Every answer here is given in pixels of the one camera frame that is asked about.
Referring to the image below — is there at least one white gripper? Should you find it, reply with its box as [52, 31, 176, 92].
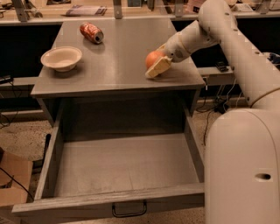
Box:
[145, 31, 193, 79]

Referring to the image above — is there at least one orange fruit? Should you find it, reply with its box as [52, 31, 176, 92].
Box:
[145, 51, 165, 69]

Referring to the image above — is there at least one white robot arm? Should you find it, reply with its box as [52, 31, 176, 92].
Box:
[146, 0, 280, 224]

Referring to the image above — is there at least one open grey top drawer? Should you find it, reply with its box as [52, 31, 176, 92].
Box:
[12, 97, 204, 224]

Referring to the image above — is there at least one grey cabinet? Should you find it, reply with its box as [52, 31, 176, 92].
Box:
[30, 17, 207, 128]

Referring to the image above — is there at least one black remote device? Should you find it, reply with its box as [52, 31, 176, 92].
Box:
[216, 61, 228, 73]

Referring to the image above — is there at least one red soda can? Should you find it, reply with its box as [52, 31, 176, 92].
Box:
[80, 22, 104, 45]

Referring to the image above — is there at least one magazine on shelf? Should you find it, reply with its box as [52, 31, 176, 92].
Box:
[66, 5, 107, 17]

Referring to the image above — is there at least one white paper bowl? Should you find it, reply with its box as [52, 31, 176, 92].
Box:
[40, 46, 82, 72]

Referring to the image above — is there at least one blue white bowl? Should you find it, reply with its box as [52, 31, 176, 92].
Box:
[264, 52, 280, 66]

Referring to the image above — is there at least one cardboard box left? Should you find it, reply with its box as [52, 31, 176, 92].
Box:
[0, 150, 32, 207]

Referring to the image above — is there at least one black cable on floor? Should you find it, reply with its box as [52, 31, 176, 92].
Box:
[202, 108, 215, 147]

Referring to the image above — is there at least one black drawer handle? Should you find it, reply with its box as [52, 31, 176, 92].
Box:
[112, 200, 147, 218]

